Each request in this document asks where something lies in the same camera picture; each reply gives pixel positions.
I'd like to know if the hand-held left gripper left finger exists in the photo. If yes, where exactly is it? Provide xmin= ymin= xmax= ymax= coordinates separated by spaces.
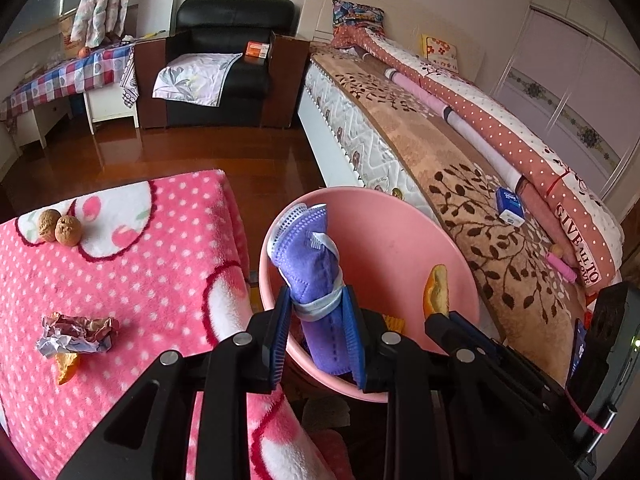
xmin=55 ymin=285 xmax=292 ymax=480

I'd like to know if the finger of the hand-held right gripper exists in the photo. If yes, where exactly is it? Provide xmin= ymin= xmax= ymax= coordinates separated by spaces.
xmin=447 ymin=310 xmax=495 ymax=350
xmin=424 ymin=311 xmax=455 ymax=356

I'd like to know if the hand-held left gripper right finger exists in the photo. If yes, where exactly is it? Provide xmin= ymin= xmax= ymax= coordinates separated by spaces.
xmin=342 ymin=291 xmax=581 ymax=480

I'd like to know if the orange peel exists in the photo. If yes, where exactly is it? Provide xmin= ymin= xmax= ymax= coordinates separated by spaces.
xmin=422 ymin=264 xmax=451 ymax=318
xmin=55 ymin=352 xmax=80 ymax=386

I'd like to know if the purple face mask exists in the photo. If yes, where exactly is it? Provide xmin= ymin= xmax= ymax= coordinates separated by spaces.
xmin=266 ymin=202 xmax=358 ymax=376

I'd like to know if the pink plastic basin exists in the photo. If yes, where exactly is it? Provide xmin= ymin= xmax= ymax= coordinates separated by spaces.
xmin=258 ymin=186 xmax=481 ymax=403

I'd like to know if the pink stick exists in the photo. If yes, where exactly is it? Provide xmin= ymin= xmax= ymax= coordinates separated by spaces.
xmin=547 ymin=244 xmax=581 ymax=286

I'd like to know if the blue and white box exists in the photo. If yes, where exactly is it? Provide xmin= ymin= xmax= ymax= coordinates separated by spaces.
xmin=496 ymin=186 xmax=526 ymax=225

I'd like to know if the pink polka-dot blanket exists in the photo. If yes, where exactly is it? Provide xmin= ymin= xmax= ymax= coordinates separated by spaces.
xmin=0 ymin=169 xmax=361 ymax=480

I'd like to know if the bed with brown leaf cover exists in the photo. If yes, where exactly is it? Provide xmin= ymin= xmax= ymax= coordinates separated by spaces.
xmin=310 ymin=42 xmax=608 ymax=356

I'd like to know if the crumpled foil wrapper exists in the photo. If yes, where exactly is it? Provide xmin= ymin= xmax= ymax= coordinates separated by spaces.
xmin=36 ymin=312 xmax=121 ymax=358

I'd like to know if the red polka-dot quilt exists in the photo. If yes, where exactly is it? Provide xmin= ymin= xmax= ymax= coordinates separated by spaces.
xmin=331 ymin=25 xmax=623 ymax=288

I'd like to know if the pink and white rolled mat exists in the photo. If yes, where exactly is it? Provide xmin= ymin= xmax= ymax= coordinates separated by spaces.
xmin=384 ymin=69 xmax=526 ymax=186

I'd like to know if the brown walnut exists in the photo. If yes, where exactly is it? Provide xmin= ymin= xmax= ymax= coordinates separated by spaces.
xmin=54 ymin=215 xmax=82 ymax=247
xmin=37 ymin=209 xmax=63 ymax=242

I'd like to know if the white bed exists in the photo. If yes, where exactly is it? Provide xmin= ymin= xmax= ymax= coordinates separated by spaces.
xmin=297 ymin=0 xmax=626 ymax=351

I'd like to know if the white floral cloth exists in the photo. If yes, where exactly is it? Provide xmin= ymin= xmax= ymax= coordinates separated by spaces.
xmin=152 ymin=52 xmax=243 ymax=107

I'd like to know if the yellow floral pillow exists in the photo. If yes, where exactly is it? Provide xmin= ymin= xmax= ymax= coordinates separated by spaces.
xmin=421 ymin=34 xmax=458 ymax=72

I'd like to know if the white wardrobe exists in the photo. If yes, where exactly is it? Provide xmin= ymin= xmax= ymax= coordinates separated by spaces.
xmin=492 ymin=0 xmax=640 ymax=211

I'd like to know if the white cabinet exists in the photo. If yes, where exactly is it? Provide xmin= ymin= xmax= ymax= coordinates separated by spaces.
xmin=82 ymin=85 xmax=140 ymax=135

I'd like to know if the white desk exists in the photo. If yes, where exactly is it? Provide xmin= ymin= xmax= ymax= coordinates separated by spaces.
xmin=7 ymin=100 xmax=72 ymax=150

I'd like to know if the colourful cartoon pillow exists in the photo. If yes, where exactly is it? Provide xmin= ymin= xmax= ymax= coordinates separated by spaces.
xmin=331 ymin=0 xmax=386 ymax=28

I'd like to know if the black leather armchair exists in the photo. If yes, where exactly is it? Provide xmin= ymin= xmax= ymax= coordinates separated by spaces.
xmin=135 ymin=0 xmax=312 ymax=130

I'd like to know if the checkered tablecloth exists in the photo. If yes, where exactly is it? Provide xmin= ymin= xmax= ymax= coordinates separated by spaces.
xmin=0 ymin=42 xmax=140 ymax=121

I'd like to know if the beige printed sack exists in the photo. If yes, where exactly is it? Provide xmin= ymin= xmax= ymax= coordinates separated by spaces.
xmin=60 ymin=14 xmax=83 ymax=58

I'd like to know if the hanging pastel padded jacket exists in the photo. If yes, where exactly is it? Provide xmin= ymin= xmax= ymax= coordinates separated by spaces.
xmin=70 ymin=0 xmax=133 ymax=47

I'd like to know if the pink cord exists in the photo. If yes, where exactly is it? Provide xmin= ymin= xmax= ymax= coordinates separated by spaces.
xmin=567 ymin=390 xmax=608 ymax=433

